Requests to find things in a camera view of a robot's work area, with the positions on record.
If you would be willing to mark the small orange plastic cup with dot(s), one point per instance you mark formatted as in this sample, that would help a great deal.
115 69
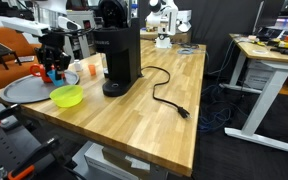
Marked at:
92 70

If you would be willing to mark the round grey metal tray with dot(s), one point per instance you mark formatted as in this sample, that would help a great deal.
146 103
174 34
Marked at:
24 90

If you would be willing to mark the yellow plastic bowl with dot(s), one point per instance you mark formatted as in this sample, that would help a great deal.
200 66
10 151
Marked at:
67 96

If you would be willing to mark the black clamp with orange grip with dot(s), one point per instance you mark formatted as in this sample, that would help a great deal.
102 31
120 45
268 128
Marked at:
34 158
0 116

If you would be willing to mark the small white bottle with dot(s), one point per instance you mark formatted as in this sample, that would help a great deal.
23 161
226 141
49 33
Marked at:
78 65

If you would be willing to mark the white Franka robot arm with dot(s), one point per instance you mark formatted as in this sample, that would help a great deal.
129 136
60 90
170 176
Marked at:
27 27

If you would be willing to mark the orange sofa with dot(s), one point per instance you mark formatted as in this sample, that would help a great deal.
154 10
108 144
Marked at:
14 41

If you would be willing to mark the black backdrop panel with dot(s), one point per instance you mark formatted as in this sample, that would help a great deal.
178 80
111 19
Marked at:
217 26

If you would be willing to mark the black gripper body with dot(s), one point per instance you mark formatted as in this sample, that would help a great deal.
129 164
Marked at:
52 41

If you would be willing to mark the white box under table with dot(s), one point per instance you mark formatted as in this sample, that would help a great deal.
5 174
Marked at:
110 163

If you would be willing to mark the orange-red toy teapot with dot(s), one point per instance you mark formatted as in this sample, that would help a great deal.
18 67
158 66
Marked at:
45 79

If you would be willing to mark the brown cardboard cabinet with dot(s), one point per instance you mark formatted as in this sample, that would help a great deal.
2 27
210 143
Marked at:
147 34

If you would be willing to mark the small blue plastic cup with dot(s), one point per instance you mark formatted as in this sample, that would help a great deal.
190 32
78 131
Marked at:
56 81

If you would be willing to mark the wooden desk with white legs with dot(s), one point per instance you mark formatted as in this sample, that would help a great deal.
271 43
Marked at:
267 56

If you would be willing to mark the black coffee machine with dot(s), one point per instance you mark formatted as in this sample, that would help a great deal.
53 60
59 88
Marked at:
124 50

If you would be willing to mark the black metal plate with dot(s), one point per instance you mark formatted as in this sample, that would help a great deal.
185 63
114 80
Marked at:
14 150

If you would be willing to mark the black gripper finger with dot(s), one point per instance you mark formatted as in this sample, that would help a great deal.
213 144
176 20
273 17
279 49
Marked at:
43 60
62 63

